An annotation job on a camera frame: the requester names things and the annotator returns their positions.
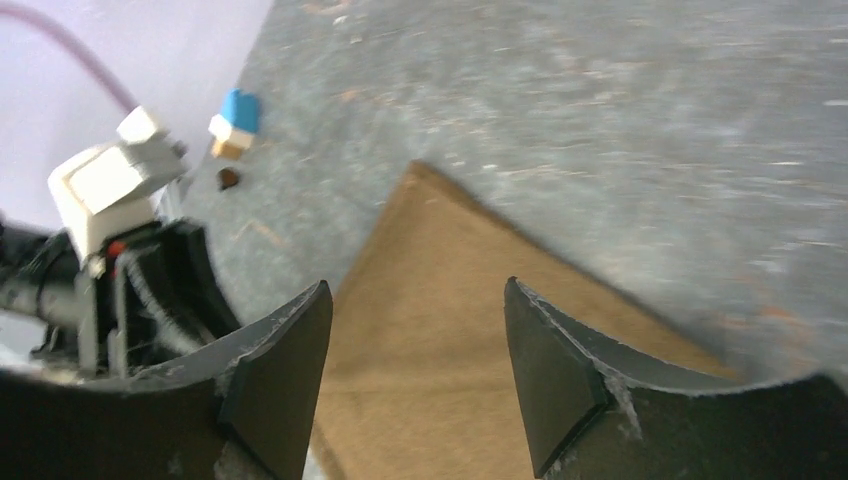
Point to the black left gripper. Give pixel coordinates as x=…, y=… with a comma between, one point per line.
x=148, y=296

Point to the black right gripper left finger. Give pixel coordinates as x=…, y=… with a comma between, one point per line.
x=255, y=389

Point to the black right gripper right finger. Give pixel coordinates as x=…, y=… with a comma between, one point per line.
x=594, y=408

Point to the brown cloth napkin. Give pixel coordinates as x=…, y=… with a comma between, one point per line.
x=418, y=382

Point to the small black object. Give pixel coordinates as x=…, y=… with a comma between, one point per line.
x=227, y=178

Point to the blue white wooden block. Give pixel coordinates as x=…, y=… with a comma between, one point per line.
x=236, y=125

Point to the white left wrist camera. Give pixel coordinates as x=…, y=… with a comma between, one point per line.
x=106, y=190

